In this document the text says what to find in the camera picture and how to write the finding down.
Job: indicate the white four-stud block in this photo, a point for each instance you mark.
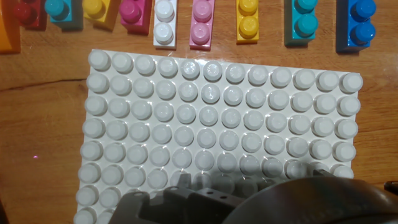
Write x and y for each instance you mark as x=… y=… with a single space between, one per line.
x=164 y=31

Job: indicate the light pink four-stud block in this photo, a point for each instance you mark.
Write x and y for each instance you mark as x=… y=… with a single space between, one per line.
x=201 y=31

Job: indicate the teal four-stud block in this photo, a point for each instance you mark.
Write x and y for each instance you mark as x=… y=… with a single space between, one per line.
x=292 y=31

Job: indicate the white studded baseplate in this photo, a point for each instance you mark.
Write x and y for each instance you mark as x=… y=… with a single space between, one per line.
x=217 y=124

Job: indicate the magenta three-stud block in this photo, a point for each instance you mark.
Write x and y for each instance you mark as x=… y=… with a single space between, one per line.
x=133 y=15

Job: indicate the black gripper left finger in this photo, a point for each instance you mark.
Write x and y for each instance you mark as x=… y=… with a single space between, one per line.
x=185 y=182

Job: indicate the blue four-stud block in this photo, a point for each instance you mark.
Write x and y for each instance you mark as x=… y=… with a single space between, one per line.
x=348 y=31

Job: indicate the wooden work board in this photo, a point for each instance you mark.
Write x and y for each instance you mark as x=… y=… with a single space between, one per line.
x=40 y=109

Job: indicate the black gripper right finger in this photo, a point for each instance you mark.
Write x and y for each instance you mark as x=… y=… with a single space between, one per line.
x=321 y=173

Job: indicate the orange sloped block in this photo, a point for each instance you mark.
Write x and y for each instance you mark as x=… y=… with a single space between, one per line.
x=7 y=28

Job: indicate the teal two-stud block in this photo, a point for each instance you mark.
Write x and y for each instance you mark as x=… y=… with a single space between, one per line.
x=60 y=12

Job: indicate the yellow two-stud block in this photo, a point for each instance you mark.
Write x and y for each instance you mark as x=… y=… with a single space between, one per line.
x=99 y=11

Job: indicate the red two-stud block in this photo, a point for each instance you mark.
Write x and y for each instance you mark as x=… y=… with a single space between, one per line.
x=28 y=15

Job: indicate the yellow four-stud block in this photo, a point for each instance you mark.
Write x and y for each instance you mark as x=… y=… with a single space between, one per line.
x=247 y=28

